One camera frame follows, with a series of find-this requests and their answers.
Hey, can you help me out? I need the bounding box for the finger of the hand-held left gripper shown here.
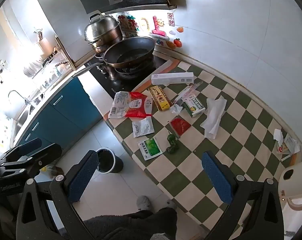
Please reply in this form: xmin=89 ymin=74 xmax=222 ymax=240
xmin=0 ymin=143 xmax=63 ymax=178
xmin=4 ymin=138 xmax=42 ymax=157

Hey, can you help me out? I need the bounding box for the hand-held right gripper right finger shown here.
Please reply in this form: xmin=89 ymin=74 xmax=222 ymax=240
xmin=201 ymin=151 xmax=285 ymax=240

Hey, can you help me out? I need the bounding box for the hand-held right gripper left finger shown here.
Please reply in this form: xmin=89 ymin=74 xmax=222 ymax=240
xmin=16 ymin=150 xmax=99 ymax=240

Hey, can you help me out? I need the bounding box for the black and white trash bin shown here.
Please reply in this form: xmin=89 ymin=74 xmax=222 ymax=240
xmin=96 ymin=148 xmax=124 ymax=174

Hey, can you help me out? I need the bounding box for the red sauce sachet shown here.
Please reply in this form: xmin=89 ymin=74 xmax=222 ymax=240
xmin=169 ymin=116 xmax=191 ymax=138

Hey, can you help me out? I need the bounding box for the yellow plastic item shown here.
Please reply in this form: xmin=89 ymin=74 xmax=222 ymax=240
xmin=39 ymin=165 xmax=65 ymax=177

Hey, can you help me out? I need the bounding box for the steel sink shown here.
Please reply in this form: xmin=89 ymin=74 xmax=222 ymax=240
xmin=13 ymin=100 xmax=45 ymax=140

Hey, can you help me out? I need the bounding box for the blue kitchen cabinet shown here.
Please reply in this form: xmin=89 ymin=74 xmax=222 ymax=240
xmin=16 ymin=76 xmax=104 ymax=150

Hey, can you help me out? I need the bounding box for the green checkered table mat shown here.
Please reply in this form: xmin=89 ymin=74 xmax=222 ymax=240
xmin=107 ymin=57 xmax=302 ymax=233

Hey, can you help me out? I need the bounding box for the steel faucet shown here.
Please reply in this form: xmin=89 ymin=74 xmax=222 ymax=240
xmin=8 ymin=90 xmax=30 ymax=105

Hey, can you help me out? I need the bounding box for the dark green crumpled wrapper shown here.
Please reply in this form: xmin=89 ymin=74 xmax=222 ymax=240
xmin=165 ymin=131 xmax=180 ymax=154

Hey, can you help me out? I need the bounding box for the white paper towel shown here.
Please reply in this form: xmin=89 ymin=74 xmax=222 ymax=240
xmin=200 ymin=95 xmax=227 ymax=140

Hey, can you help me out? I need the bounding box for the grey fluffy slipper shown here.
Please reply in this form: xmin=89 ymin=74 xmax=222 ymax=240
xmin=136 ymin=195 xmax=151 ymax=212

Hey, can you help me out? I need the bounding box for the person's dark trouser leg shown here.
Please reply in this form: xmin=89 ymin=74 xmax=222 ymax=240
xmin=83 ymin=207 xmax=178 ymax=240

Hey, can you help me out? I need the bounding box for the green and white sachet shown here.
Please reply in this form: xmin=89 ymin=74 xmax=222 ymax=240
xmin=138 ymin=137 xmax=164 ymax=161

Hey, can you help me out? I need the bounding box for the green and white medicine box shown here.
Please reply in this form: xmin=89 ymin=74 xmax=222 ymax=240
xmin=182 ymin=96 xmax=206 ymax=118

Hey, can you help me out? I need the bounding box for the small white sachet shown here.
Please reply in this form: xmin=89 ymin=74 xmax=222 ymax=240
xmin=131 ymin=116 xmax=155 ymax=138

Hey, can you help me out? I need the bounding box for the white kitchen appliance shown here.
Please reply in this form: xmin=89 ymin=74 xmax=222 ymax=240
xmin=277 ymin=159 xmax=302 ymax=240

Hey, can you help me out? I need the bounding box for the dish rack with bowls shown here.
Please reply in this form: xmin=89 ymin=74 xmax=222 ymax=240
xmin=23 ymin=36 xmax=76 ymax=80

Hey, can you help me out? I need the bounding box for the red and white sugar bag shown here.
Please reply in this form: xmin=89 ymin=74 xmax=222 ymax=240
xmin=108 ymin=91 xmax=154 ymax=119

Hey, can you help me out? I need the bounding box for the clear plastic wrapper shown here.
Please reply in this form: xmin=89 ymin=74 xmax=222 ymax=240
xmin=173 ymin=83 xmax=203 ymax=105

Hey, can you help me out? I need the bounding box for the black gas stove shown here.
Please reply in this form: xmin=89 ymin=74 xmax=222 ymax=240
xmin=86 ymin=55 xmax=166 ymax=93

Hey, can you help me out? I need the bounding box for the yellow flat box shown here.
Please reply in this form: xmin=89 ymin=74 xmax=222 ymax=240
xmin=148 ymin=85 xmax=173 ymax=112

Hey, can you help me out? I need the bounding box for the utensil holder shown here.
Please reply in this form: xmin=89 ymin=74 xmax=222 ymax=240
xmin=33 ymin=29 xmax=51 ymax=55

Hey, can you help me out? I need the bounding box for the long white cardboard box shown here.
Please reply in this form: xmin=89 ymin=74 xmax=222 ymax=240
xmin=151 ymin=72 xmax=194 ymax=85

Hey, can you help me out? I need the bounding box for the black wok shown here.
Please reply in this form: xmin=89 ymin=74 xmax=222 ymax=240
xmin=71 ymin=36 xmax=156 ymax=78

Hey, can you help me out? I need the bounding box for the steel steamer pot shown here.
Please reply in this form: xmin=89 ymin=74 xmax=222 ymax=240
xmin=84 ymin=14 xmax=124 ymax=52

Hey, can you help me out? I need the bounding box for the colourful letter wall sticker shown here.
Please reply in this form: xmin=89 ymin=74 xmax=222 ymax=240
xmin=117 ymin=15 xmax=139 ymax=38

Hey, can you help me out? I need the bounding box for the pink wall sticker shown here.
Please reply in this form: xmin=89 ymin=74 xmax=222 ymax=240
xmin=148 ymin=16 xmax=170 ymax=42

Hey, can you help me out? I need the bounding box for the oval frame wall sticker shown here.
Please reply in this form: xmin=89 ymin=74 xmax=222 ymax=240
xmin=138 ymin=17 xmax=150 ymax=32

